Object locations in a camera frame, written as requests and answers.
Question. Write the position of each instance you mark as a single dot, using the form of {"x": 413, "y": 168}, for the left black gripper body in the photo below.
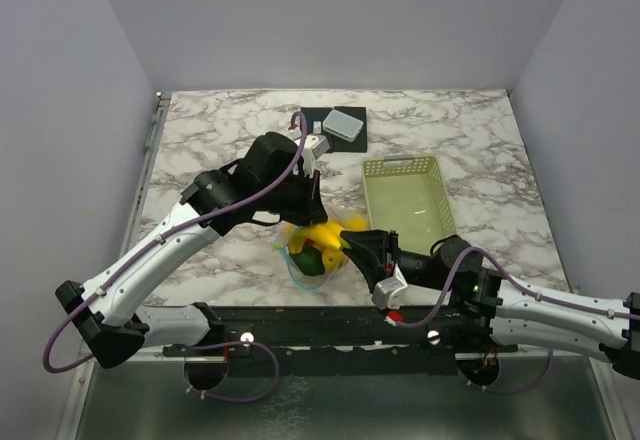
{"x": 272, "y": 203}

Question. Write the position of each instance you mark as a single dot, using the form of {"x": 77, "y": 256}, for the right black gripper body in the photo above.
{"x": 415, "y": 267}

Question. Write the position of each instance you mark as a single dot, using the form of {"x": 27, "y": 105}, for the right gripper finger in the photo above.
{"x": 366, "y": 244}
{"x": 372, "y": 266}

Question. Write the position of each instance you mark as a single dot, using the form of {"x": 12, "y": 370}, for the clear zip top bag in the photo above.
{"x": 280, "y": 244}

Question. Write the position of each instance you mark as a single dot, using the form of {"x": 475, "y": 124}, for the pale green plastic basket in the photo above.
{"x": 407, "y": 194}

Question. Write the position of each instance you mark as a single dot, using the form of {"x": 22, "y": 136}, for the green lime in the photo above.
{"x": 309, "y": 262}

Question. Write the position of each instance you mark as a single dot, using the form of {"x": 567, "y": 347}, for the yellow banana bunch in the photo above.
{"x": 326, "y": 239}

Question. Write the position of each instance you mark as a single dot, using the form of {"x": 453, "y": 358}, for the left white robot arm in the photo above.
{"x": 277, "y": 175}

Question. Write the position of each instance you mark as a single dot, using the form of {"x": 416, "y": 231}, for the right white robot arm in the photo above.
{"x": 465, "y": 301}

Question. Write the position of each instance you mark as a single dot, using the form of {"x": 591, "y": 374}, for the grey white small box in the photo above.
{"x": 342, "y": 125}

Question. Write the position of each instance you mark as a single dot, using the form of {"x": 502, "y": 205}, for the black flat box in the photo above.
{"x": 314, "y": 117}

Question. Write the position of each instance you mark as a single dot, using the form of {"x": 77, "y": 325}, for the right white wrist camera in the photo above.
{"x": 390, "y": 293}

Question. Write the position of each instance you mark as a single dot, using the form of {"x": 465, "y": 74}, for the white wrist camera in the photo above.
{"x": 314, "y": 147}
{"x": 390, "y": 293}

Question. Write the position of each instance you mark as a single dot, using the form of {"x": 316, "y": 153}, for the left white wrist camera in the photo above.
{"x": 314, "y": 147}

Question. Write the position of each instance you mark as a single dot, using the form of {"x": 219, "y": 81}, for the black metal base rail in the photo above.
{"x": 318, "y": 341}

